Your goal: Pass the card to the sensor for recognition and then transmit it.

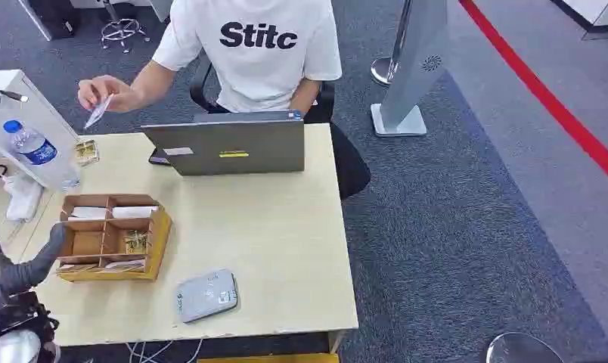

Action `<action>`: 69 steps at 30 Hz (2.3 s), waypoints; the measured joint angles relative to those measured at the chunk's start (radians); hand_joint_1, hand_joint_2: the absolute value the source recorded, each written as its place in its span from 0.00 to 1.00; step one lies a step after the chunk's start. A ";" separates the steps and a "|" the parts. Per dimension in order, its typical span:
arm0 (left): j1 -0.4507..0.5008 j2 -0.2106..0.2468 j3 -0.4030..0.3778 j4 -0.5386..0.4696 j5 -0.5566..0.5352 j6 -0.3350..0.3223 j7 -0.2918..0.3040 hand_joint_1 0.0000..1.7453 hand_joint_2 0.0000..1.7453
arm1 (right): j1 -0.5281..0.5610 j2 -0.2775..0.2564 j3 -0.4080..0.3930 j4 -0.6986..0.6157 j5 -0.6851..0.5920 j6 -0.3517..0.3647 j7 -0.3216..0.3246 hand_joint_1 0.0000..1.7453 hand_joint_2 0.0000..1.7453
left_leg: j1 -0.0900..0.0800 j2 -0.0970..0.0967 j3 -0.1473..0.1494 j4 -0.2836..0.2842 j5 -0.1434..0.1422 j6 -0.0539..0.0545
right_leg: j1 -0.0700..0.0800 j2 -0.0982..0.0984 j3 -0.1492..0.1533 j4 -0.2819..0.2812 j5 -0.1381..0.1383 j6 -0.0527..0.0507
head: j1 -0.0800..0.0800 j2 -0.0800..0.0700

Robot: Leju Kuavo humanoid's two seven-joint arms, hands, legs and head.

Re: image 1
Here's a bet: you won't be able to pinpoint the person's right hand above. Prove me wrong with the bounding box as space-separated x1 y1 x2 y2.
77 75 141 114

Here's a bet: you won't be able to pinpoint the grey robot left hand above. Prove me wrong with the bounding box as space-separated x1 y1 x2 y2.
0 216 69 308

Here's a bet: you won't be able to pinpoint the gold patterned card stack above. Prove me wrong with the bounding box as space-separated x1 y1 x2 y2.
73 139 101 167
124 230 150 256

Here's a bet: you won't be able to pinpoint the chrome chair base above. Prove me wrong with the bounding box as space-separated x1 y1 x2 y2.
100 0 152 54

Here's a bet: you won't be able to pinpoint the white side cabinet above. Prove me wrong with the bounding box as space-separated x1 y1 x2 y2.
0 69 82 191

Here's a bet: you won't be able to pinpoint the black phone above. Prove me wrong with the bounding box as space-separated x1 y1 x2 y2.
147 147 172 167

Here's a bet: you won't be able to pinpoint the clear water bottle blue label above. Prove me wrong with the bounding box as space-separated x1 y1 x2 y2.
3 119 82 192

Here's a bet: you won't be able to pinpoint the flat white card stack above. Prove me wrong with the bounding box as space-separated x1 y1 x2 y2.
58 259 146 275

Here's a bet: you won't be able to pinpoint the black cabinet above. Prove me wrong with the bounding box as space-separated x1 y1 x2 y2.
17 0 83 42

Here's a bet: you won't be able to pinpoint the black office chair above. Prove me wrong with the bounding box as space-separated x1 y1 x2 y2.
189 57 337 126

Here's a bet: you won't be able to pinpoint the wooden card box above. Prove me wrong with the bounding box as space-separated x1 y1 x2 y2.
55 194 173 283

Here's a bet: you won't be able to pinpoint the grey laptop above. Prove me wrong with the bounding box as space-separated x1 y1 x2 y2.
141 110 306 177

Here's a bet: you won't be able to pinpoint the person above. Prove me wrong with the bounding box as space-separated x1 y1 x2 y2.
77 0 372 201

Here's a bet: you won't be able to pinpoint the yellow board under desk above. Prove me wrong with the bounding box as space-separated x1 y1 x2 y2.
197 352 340 363

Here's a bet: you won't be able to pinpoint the grey kiosk stand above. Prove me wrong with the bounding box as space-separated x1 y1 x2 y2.
370 0 451 138

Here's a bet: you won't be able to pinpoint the red floor tape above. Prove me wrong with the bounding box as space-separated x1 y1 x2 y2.
458 0 608 193

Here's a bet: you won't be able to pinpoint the round chrome stanchion base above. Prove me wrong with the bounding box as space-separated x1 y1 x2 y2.
485 332 566 363

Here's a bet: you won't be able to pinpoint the white counter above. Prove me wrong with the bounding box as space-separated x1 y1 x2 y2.
551 0 608 41

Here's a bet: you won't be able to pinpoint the black cable with plug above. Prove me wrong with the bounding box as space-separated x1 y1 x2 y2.
0 85 30 132

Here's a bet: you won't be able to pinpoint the white cables under desk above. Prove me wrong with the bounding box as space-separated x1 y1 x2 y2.
126 339 205 363

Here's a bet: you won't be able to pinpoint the chrome stanchion post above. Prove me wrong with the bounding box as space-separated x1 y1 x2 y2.
370 0 414 87

